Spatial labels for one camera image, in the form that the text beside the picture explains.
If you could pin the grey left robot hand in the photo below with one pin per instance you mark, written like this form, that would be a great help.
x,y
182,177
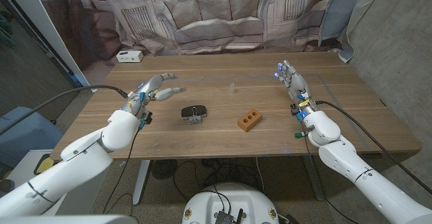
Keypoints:
x,y
143,92

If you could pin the small clear plastic tube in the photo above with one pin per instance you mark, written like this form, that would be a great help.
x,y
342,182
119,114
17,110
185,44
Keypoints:
x,y
231,88

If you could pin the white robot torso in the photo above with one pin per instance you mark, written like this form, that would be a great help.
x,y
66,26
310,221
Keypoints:
x,y
209,203

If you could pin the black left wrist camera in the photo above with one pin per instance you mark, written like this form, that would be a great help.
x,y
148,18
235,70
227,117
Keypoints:
x,y
147,116

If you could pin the white power strip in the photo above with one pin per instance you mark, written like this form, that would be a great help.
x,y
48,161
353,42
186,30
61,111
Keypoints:
x,y
130,56

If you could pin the silver paper clamp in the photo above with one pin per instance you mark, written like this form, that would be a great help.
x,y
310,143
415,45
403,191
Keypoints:
x,y
194,117

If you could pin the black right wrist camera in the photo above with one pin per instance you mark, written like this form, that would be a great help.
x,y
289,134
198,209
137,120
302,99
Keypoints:
x,y
294,109

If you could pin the grey table leg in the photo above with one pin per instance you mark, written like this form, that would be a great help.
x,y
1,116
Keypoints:
x,y
314,180

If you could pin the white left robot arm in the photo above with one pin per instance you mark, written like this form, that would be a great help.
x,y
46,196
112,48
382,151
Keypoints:
x,y
84,156

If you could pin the white table leg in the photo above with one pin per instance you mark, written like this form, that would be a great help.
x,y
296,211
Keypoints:
x,y
141,183

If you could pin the green marker pen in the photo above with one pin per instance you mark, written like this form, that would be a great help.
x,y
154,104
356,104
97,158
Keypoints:
x,y
298,135

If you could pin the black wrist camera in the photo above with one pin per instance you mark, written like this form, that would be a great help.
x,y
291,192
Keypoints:
x,y
294,109
147,116

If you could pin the black torso electronics module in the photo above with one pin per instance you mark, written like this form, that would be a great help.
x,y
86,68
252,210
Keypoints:
x,y
222,217

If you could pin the printed sofa backdrop cloth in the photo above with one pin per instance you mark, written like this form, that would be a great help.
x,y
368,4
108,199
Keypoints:
x,y
219,15

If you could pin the yellow pad with black rim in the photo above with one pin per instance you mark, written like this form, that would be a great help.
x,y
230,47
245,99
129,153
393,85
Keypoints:
x,y
44,166

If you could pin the black board eraser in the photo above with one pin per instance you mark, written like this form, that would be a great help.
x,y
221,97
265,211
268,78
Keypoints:
x,y
185,112

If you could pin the brown block with holes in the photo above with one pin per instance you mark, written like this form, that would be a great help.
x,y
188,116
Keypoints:
x,y
249,120

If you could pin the black round fan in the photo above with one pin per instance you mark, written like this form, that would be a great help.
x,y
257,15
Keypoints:
x,y
164,169

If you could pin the blue bin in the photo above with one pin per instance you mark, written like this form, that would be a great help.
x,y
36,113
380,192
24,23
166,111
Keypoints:
x,y
27,133

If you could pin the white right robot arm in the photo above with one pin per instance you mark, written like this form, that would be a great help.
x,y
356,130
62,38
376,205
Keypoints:
x,y
354,170

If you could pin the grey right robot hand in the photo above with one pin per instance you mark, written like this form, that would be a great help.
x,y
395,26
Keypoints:
x,y
298,85

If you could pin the white pillar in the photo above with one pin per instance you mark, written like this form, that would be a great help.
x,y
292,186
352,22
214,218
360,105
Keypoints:
x,y
45,25

